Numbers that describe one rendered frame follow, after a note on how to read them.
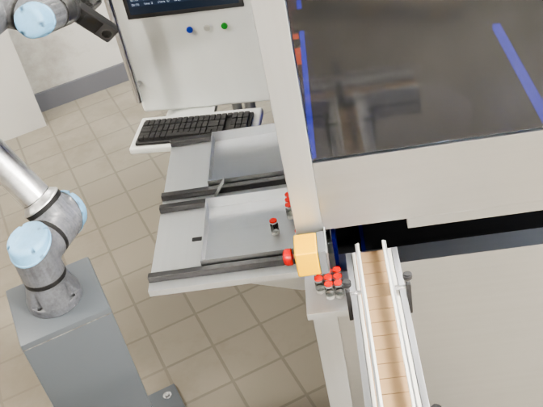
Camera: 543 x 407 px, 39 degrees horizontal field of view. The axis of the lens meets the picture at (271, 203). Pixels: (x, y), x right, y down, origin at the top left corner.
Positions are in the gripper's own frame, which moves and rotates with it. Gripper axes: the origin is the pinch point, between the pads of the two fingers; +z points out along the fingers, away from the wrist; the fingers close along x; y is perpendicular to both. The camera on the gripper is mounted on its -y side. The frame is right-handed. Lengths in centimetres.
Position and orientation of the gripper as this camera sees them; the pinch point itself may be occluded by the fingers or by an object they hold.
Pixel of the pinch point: (108, 0)
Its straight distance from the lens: 207.6
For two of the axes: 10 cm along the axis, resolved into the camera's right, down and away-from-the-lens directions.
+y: -6.2, -7.6, -1.7
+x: -7.3, 5.0, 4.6
